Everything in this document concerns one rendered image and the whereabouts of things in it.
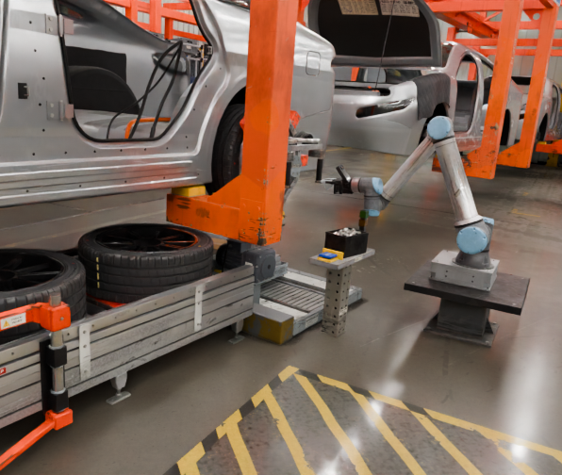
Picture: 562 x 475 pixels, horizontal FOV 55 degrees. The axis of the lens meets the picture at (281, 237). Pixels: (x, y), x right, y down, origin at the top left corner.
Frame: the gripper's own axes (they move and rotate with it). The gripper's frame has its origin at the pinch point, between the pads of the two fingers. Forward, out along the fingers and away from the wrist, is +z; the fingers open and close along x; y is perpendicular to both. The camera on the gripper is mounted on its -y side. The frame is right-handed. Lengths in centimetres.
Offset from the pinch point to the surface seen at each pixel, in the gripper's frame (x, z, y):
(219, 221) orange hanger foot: -73, 23, 2
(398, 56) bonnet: 343, 76, -45
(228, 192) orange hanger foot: -68, 17, -12
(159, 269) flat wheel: -119, 22, 9
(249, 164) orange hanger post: -68, 2, -27
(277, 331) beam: -78, -9, 58
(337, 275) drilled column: -46, -29, 38
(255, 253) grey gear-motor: -57, 15, 26
